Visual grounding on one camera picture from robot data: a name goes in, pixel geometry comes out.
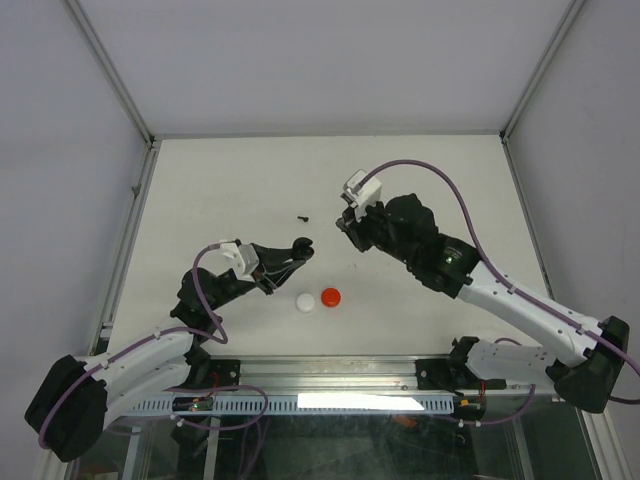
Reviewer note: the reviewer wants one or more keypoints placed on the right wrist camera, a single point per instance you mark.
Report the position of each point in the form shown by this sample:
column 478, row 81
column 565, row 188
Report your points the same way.
column 359, row 193

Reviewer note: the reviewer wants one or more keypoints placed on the aluminium mounting rail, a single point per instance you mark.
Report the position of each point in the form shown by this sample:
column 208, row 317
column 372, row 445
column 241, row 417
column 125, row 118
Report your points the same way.
column 297, row 374

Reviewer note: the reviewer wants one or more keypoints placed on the right aluminium frame post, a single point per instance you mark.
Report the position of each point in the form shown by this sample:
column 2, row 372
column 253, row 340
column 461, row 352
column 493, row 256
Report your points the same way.
column 562, row 30

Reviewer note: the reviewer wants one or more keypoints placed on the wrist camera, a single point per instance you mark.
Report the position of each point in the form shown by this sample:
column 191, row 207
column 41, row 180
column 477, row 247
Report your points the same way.
column 242, row 258
column 359, row 193

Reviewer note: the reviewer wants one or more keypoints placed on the white earbud charging case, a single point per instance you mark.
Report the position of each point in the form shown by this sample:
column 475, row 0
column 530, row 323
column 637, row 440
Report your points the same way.
column 305, row 303

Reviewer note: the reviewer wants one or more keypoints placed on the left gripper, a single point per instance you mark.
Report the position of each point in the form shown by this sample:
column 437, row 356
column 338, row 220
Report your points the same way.
column 275, row 264

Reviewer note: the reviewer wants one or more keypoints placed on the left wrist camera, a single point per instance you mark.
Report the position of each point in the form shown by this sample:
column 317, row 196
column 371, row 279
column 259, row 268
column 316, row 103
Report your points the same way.
column 242, row 258

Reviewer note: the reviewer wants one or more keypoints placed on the black earbud charging case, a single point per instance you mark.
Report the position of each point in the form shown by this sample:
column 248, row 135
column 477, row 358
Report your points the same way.
column 302, row 249

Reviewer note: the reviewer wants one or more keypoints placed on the red earbud charging case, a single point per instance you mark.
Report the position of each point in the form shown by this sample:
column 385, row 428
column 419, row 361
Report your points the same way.
column 331, row 297

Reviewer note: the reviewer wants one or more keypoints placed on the slotted cable duct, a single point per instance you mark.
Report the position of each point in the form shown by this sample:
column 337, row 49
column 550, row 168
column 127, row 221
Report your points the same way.
column 300, row 404

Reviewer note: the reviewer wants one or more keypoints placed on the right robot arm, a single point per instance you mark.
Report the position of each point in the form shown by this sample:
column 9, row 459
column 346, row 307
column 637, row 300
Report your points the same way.
column 576, row 355

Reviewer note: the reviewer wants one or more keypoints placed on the left aluminium frame post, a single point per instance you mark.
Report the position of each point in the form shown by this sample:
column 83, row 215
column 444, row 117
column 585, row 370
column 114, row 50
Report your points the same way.
column 90, row 36

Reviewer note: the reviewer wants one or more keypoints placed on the aluminium frame post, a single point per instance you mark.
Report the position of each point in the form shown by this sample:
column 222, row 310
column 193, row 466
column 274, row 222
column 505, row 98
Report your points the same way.
column 562, row 30
column 90, row 36

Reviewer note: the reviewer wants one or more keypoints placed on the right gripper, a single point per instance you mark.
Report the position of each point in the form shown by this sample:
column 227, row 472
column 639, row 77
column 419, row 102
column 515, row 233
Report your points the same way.
column 354, row 225

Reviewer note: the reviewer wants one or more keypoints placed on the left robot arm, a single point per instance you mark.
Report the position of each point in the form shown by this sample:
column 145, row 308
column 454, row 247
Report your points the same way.
column 80, row 397

